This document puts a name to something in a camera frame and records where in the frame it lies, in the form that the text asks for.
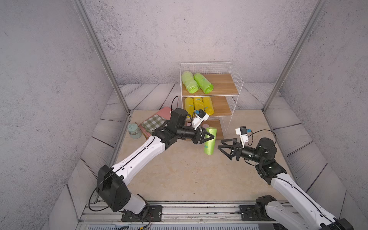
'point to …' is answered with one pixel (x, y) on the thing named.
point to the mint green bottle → (134, 131)
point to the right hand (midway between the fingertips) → (221, 146)
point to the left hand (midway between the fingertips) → (213, 136)
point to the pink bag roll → (205, 125)
